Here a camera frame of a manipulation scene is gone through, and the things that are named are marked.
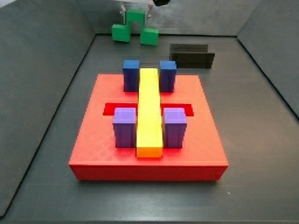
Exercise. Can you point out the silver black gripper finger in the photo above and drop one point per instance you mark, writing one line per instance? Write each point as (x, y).
(149, 13)

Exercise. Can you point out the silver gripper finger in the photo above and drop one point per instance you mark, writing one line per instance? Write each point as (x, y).
(123, 13)

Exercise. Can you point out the green U-shaped block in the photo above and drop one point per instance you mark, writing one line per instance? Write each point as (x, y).
(135, 24)

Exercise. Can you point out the red base board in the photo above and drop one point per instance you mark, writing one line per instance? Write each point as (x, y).
(98, 160)

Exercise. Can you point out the yellow long bar block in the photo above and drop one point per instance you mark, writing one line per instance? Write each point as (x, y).
(150, 113)

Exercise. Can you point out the dark blue post block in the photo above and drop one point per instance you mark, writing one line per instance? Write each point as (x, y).
(131, 67)
(167, 75)

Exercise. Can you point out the black metal bracket holder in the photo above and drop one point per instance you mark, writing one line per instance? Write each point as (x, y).
(191, 56)

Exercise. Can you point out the purple post block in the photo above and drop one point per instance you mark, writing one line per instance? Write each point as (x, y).
(125, 127)
(174, 127)

